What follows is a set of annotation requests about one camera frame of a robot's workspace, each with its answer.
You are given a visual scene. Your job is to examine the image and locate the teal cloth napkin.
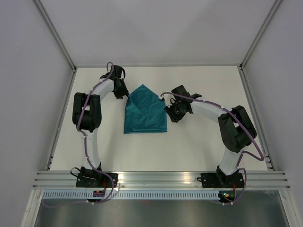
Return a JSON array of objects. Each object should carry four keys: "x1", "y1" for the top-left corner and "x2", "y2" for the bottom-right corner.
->
[{"x1": 124, "y1": 84, "x2": 168, "y2": 134}]

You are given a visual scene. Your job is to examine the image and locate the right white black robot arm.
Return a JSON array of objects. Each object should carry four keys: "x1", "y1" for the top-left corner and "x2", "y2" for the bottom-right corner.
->
[{"x1": 159, "y1": 85, "x2": 257, "y2": 187}]

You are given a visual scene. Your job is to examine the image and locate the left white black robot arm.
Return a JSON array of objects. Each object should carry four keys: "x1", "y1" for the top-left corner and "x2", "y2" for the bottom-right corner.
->
[{"x1": 72, "y1": 64, "x2": 129, "y2": 187}]

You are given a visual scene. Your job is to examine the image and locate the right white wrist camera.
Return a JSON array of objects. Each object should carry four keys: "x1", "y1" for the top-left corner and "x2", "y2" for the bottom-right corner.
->
[{"x1": 159, "y1": 94, "x2": 176, "y2": 106}]

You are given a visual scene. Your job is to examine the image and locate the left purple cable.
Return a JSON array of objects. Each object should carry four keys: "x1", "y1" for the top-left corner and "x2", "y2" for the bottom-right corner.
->
[{"x1": 42, "y1": 61, "x2": 126, "y2": 209}]

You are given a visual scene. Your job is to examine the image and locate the purple cable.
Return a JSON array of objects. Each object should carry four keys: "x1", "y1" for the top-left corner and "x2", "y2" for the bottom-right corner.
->
[
  {"x1": 160, "y1": 91, "x2": 265, "y2": 206},
  {"x1": 42, "y1": 61, "x2": 126, "y2": 209}
]

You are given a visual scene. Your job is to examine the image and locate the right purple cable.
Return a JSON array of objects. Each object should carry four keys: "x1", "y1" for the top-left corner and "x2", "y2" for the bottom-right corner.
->
[{"x1": 160, "y1": 91, "x2": 265, "y2": 206}]

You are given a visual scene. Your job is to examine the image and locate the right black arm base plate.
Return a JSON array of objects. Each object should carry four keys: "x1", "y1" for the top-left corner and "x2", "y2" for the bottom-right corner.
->
[{"x1": 196, "y1": 172, "x2": 244, "y2": 188}]

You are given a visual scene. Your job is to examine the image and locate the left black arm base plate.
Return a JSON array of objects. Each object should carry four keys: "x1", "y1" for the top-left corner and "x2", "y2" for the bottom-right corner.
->
[{"x1": 76, "y1": 172, "x2": 118, "y2": 188}]

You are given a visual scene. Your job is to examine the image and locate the left aluminium frame post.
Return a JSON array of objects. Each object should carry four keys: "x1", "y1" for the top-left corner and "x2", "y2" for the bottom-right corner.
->
[{"x1": 33, "y1": 0, "x2": 77, "y2": 71}]

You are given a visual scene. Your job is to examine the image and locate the aluminium frame post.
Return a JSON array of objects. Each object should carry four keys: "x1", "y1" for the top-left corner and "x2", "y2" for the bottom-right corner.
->
[
  {"x1": 33, "y1": 0, "x2": 77, "y2": 71},
  {"x1": 240, "y1": 0, "x2": 285, "y2": 69}
]

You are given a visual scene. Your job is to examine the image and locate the aluminium front rail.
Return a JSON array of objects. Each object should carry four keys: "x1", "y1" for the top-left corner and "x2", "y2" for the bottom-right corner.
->
[{"x1": 32, "y1": 171, "x2": 290, "y2": 191}]

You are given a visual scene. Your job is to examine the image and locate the white slotted cable duct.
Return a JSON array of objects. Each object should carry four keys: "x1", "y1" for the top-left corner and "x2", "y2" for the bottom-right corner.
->
[{"x1": 43, "y1": 190, "x2": 219, "y2": 200}]

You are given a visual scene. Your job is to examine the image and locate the right aluminium frame post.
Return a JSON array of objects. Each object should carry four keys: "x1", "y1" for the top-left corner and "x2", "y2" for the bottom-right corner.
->
[{"x1": 240, "y1": 0, "x2": 285, "y2": 69}]

